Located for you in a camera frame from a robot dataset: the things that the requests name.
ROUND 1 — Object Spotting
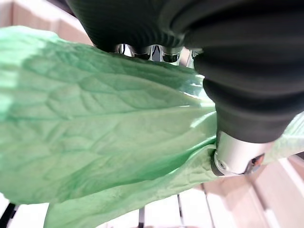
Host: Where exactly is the green leafy vegetable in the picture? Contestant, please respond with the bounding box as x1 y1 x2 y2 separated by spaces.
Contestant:
0 25 304 228

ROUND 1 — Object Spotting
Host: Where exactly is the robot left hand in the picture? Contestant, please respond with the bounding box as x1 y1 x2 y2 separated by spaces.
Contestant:
65 0 304 177

